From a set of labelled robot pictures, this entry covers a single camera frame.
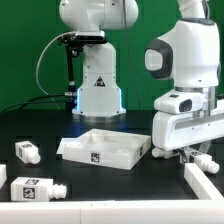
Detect grey camera cable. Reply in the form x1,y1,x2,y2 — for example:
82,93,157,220
35,31,75,110

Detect black cables on table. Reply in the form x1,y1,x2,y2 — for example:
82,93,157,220
0,93,78,116

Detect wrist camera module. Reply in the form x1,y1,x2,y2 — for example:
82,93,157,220
154,91,203,114

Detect white marker tag sheet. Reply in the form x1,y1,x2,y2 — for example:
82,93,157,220
56,138,66,155

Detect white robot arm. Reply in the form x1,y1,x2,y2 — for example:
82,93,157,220
59,0,224,163

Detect white block left edge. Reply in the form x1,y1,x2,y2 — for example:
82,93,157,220
0,164,7,189

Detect white square table top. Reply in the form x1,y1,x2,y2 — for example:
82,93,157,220
62,129,151,170

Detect white L-shaped obstacle fence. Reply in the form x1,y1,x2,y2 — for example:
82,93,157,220
0,162,224,224

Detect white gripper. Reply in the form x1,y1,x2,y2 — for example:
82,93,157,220
152,109,224,164

